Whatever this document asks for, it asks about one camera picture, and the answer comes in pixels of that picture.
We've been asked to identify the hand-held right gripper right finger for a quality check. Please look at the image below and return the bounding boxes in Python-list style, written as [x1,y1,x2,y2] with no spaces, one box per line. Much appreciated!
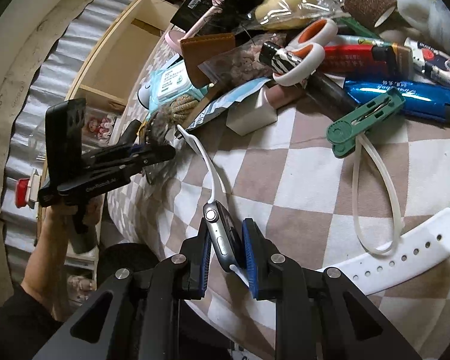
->
[242,217,422,360]

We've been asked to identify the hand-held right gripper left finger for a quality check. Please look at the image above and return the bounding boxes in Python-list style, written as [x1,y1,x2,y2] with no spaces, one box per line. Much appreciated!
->
[32,215,214,360]

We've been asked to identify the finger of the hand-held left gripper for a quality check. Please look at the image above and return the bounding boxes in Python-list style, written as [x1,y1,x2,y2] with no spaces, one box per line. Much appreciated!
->
[94,143,177,182]
[83,119,143,162]

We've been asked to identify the clear bag of brown fibres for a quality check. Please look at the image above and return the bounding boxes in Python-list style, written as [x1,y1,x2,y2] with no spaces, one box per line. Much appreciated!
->
[142,108,181,189]

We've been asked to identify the smartwatch with white strap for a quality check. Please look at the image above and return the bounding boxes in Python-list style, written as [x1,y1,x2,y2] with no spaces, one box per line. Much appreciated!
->
[176,124,450,305]

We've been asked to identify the person's left forearm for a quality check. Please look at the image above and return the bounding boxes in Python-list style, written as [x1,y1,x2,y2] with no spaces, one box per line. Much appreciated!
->
[0,232,70,360]

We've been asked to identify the person's left hand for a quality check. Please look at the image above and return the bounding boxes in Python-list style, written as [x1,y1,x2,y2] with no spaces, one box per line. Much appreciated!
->
[41,197,104,242]

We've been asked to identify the doll picture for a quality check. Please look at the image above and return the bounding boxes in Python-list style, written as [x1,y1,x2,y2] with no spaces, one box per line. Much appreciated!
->
[80,104,125,148]

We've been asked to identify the grey curtain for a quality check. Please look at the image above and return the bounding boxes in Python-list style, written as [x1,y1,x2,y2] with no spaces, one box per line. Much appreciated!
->
[0,0,136,264]

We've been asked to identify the red white capped item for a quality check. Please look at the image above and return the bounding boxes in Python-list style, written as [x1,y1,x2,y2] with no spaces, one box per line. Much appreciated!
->
[14,168,43,209]

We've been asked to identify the teal wet wipes pack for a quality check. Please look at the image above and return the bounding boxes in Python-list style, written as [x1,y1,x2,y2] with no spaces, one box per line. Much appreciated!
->
[147,59,211,110]

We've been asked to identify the wooden bedside shelf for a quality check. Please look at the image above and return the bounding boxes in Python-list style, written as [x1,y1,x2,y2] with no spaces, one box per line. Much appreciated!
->
[65,0,185,114]

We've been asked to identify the blue white flat packet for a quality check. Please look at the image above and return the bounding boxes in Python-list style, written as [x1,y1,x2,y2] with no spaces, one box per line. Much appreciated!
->
[187,78,271,133]

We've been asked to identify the white charger block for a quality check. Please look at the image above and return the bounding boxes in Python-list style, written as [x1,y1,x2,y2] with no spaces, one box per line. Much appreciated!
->
[225,85,279,136]

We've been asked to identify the brown leather wallet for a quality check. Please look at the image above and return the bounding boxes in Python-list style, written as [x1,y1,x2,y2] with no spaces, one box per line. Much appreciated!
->
[179,32,237,88]

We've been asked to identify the pink hand mirror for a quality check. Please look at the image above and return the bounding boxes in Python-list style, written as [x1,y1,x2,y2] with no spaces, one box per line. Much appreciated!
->
[164,7,226,52]

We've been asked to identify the bag of pink beads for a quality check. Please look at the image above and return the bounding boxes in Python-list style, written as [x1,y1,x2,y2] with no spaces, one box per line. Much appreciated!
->
[198,40,286,95]

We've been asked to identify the pinkish brown stick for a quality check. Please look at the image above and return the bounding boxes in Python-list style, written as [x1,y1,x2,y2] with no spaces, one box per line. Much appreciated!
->
[265,82,313,108]

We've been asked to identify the black cardboard box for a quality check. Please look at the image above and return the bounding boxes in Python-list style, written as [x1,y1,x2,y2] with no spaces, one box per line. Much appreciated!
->
[173,0,230,33]

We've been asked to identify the white orange scissors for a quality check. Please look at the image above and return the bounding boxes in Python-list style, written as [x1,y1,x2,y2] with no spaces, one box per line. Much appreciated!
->
[272,18,339,88]

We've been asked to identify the green plastic clip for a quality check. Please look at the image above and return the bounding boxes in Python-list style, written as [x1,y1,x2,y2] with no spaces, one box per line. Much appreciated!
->
[326,93,406,159]

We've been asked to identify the dark tube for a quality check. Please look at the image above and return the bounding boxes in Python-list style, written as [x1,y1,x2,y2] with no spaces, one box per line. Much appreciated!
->
[307,72,365,110]

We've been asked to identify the yellow sponge in clear bag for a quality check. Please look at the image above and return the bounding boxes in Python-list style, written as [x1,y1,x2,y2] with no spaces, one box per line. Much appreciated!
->
[254,0,320,31]

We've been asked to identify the blue foil packet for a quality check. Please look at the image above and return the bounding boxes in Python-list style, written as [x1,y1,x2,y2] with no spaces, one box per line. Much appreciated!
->
[342,78,450,125]

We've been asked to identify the red lighter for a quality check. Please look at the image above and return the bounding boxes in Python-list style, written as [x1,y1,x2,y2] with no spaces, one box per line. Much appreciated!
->
[318,42,414,78]

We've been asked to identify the brown tape roll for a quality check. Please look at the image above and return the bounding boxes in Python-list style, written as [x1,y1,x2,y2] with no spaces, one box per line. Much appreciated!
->
[342,0,399,28]

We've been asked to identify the printed black white tube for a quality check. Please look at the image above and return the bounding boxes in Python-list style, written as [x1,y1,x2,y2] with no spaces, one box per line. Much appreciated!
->
[402,37,450,91]

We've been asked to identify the white mesh bath pouf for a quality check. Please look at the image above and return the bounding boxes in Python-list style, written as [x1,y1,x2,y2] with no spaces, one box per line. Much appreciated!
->
[395,0,450,46]

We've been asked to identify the beige rope coil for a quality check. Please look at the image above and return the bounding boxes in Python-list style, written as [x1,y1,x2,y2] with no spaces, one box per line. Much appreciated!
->
[145,93,200,129]

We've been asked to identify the white cable tie loop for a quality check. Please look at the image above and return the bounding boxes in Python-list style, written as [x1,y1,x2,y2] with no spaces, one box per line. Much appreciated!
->
[352,134,397,256]

